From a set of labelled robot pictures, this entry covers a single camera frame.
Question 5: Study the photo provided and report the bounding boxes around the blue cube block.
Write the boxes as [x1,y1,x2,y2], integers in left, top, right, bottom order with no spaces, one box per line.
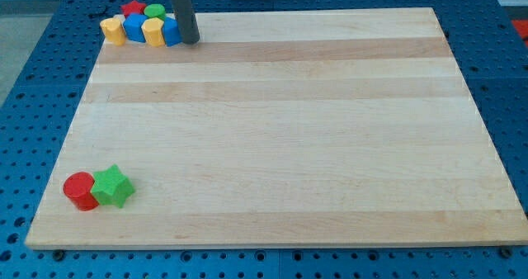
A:
[123,13,148,43]

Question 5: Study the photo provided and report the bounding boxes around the red star block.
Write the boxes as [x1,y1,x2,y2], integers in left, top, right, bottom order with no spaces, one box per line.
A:
[120,0,147,18]

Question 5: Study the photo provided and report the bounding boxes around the green cylinder block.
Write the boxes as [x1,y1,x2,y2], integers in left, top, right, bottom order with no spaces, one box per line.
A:
[144,3,167,21]

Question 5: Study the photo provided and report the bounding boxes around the red object at right edge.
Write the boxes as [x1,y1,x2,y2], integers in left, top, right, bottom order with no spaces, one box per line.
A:
[511,19,528,46]

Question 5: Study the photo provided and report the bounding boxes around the green star block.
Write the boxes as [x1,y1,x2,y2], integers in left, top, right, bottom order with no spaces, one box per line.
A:
[91,164,135,208]

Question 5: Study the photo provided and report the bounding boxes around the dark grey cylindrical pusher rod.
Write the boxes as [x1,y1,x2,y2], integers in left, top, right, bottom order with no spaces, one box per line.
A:
[170,0,200,45]

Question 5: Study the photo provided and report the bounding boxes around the red cylinder block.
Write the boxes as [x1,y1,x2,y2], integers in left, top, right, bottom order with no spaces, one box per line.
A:
[63,172,99,211]

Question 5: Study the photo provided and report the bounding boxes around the blue crescent block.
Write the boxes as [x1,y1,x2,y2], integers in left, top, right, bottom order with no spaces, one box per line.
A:
[162,17,182,46]

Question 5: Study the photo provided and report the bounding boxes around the yellow hexagon block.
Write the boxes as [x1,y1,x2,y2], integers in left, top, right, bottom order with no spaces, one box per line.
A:
[141,17,166,47]

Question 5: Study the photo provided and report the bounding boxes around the yellow heart block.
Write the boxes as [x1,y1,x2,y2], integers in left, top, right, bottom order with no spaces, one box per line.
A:
[100,17,127,46]

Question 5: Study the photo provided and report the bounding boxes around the light wooden board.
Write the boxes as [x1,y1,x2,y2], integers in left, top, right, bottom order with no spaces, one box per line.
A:
[26,7,527,250]

